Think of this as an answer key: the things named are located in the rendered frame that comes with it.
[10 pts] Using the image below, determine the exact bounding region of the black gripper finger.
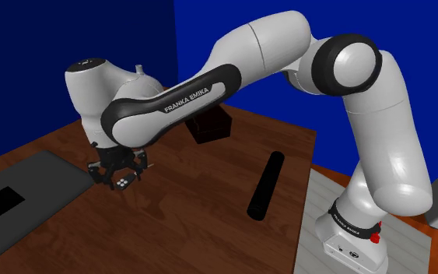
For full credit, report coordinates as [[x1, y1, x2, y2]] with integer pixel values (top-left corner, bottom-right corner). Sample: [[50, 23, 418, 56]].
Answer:
[[131, 149, 149, 183], [86, 160, 115, 191]]

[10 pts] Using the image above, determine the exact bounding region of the black remote with white buttons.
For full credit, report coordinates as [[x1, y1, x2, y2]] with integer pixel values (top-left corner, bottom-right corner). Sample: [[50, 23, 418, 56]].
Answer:
[[114, 172, 136, 191]]

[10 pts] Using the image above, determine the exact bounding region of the grey flat panel with black rectangle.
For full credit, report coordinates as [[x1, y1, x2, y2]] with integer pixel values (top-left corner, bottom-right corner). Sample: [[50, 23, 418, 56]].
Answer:
[[0, 149, 96, 272]]

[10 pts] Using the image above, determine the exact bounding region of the brown wooden table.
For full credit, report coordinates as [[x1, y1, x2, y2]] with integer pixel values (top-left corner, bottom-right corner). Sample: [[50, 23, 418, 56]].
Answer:
[[0, 87, 317, 274]]

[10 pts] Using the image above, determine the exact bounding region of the dark box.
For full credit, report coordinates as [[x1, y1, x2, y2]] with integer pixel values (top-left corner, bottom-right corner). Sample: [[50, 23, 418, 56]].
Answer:
[[184, 104, 233, 146]]

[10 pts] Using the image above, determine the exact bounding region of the black cylinder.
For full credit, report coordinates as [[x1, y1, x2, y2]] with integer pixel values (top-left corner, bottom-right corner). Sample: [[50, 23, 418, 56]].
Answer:
[[246, 150, 286, 222]]

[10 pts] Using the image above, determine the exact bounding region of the pale grey planked robot stand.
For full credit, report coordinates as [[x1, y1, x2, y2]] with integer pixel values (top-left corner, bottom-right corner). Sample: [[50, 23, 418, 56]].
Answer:
[[296, 168, 433, 274]]

